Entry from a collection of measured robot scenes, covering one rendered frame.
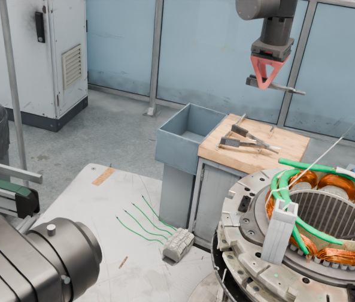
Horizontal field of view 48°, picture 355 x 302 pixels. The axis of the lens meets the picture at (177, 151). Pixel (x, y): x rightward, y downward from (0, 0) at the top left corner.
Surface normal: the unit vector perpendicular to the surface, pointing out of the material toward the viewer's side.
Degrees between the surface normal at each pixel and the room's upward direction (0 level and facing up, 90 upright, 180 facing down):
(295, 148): 0
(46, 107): 90
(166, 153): 90
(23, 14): 90
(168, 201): 90
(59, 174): 0
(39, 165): 0
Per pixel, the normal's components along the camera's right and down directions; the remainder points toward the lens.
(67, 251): 0.51, -0.45
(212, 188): -0.45, 0.44
